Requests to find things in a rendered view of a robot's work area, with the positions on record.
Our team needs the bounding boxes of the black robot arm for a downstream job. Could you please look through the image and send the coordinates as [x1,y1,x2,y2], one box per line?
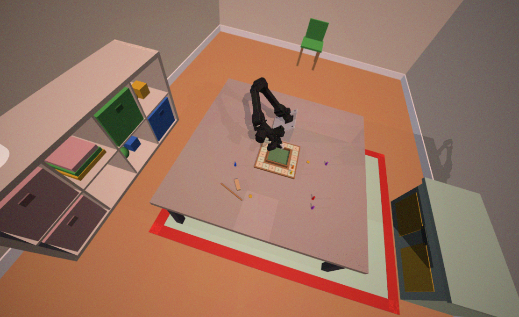
[250,77,293,143]

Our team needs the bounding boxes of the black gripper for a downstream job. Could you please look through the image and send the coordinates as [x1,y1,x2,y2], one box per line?
[267,128,282,151]

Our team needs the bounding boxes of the tan wooden block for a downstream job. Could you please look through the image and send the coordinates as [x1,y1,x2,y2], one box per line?
[234,179,241,191]

